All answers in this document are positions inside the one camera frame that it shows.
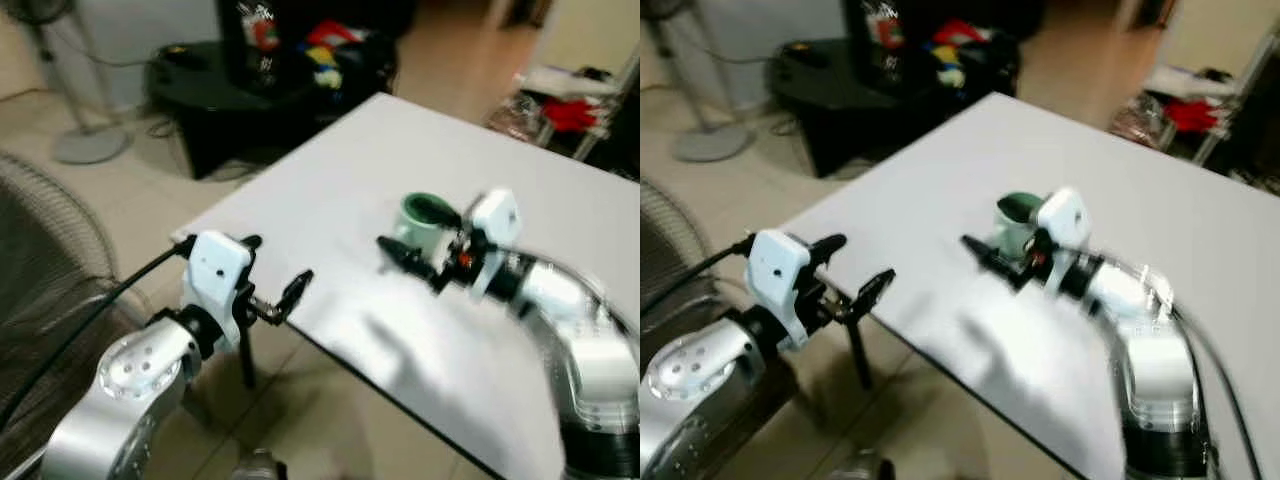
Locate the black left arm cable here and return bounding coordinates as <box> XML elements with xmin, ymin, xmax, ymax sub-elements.
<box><xmin>640</xmin><ymin>238</ymin><xmax>753</xmax><ymax>313</ymax></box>
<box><xmin>0</xmin><ymin>240</ymin><xmax>196</xmax><ymax>431</ymax></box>

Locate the black side table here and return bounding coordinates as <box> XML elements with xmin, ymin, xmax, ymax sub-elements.
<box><xmin>768</xmin><ymin>38</ymin><xmax>1023</xmax><ymax>180</ymax></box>
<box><xmin>144</xmin><ymin>38</ymin><xmax>401</xmax><ymax>182</ymax></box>

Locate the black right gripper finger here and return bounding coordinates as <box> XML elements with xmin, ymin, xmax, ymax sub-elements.
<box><xmin>377</xmin><ymin>236</ymin><xmax>433</xmax><ymax>265</ymax></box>
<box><xmin>978</xmin><ymin>252</ymin><xmax>1026</xmax><ymax>291</ymax></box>
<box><xmin>961</xmin><ymin>234</ymin><xmax>1016</xmax><ymax>265</ymax></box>
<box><xmin>395</xmin><ymin>252</ymin><xmax>446</xmax><ymax>293</ymax></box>

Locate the crinkled plastic bag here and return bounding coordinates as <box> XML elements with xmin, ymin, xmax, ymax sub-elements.
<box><xmin>1108</xmin><ymin>94</ymin><xmax>1167</xmax><ymax>148</ymax></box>
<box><xmin>488</xmin><ymin>94</ymin><xmax>547</xmax><ymax>143</ymax></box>

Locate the clear snack bag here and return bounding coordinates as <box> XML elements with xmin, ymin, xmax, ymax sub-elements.
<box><xmin>238</xmin><ymin>0</ymin><xmax>283</xmax><ymax>83</ymax></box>
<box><xmin>864</xmin><ymin>0</ymin><xmax>907</xmax><ymax>77</ymax></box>

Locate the red cloth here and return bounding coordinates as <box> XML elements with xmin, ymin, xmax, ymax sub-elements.
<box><xmin>1163</xmin><ymin>97</ymin><xmax>1223</xmax><ymax>134</ymax></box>
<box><xmin>543</xmin><ymin>97</ymin><xmax>603</xmax><ymax>133</ymax></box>

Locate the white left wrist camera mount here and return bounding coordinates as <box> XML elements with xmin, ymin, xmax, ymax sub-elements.
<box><xmin>186</xmin><ymin>230</ymin><xmax>254</xmax><ymax>347</ymax></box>
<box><xmin>747</xmin><ymin>228</ymin><xmax>814</xmax><ymax>351</ymax></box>

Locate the black table leg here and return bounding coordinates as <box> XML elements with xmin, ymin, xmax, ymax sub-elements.
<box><xmin>846</xmin><ymin>320</ymin><xmax>874</xmax><ymax>392</ymax></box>
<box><xmin>238</xmin><ymin>320</ymin><xmax>260</xmax><ymax>391</ymax></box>

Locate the red packet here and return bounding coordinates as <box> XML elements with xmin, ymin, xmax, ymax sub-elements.
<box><xmin>304</xmin><ymin>19</ymin><xmax>369</xmax><ymax>51</ymax></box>
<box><xmin>930</xmin><ymin>19</ymin><xmax>991</xmax><ymax>49</ymax></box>

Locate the grey robot foot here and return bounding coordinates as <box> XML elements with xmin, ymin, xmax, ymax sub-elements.
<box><xmin>234</xmin><ymin>450</ymin><xmax>288</xmax><ymax>480</ymax></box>

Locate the light green mug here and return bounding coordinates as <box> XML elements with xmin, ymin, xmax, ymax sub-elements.
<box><xmin>394</xmin><ymin>192</ymin><xmax>467</xmax><ymax>257</ymax></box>
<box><xmin>992</xmin><ymin>191</ymin><xmax>1051</xmax><ymax>259</ymax></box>

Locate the yellow and blue toy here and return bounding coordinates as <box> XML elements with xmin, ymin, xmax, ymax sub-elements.
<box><xmin>304</xmin><ymin>45</ymin><xmax>347</xmax><ymax>91</ymax></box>
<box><xmin>930</xmin><ymin>45</ymin><xmax>969</xmax><ymax>91</ymax></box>

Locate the white rack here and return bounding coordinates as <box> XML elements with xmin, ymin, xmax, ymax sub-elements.
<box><xmin>488</xmin><ymin>50</ymin><xmax>641</xmax><ymax>163</ymax></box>
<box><xmin>1112</xmin><ymin>40</ymin><xmax>1280</xmax><ymax>168</ymax></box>

